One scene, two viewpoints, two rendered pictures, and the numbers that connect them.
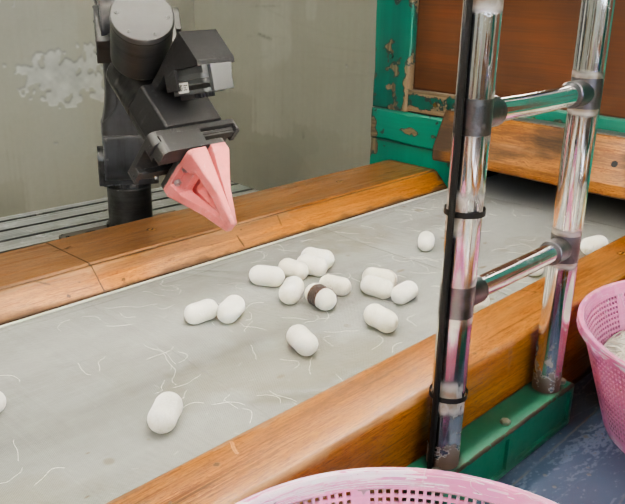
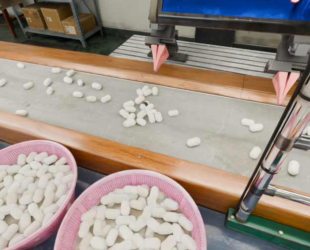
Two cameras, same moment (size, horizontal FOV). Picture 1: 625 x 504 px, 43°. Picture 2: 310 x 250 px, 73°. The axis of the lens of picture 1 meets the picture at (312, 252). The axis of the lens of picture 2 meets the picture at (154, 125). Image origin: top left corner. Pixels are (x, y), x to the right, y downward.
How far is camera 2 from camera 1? 35 cm
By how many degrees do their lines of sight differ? 62
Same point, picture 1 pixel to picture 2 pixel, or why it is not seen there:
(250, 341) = (247, 140)
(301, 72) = not seen: outside the picture
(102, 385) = (199, 124)
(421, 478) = (196, 211)
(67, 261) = (238, 84)
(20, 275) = (222, 83)
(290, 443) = (192, 173)
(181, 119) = (286, 58)
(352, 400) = (223, 179)
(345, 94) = not seen: outside the picture
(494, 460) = (265, 235)
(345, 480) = (183, 192)
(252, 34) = not seen: outside the picture
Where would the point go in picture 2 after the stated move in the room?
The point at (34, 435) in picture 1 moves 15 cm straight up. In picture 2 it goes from (173, 125) to (173, 80)
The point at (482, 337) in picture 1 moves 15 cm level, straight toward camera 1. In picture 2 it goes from (304, 206) to (228, 220)
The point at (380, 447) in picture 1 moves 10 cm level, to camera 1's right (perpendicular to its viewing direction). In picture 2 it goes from (217, 196) to (250, 244)
